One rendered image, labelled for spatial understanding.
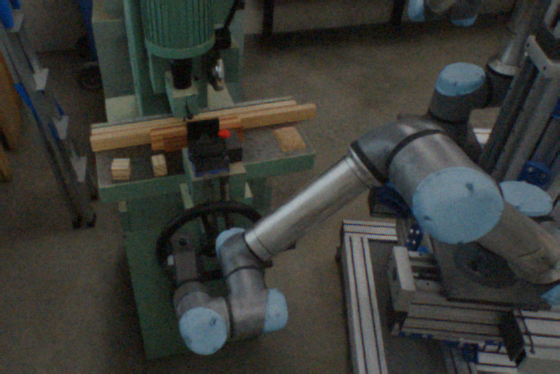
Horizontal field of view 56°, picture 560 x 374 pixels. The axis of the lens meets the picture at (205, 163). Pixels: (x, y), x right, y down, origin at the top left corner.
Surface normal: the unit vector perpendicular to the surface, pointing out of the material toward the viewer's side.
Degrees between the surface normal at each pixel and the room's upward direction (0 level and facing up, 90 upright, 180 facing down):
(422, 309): 90
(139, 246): 90
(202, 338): 60
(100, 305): 0
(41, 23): 90
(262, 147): 0
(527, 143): 90
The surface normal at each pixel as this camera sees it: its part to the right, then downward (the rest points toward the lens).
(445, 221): 0.09, 0.58
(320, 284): -0.02, -0.76
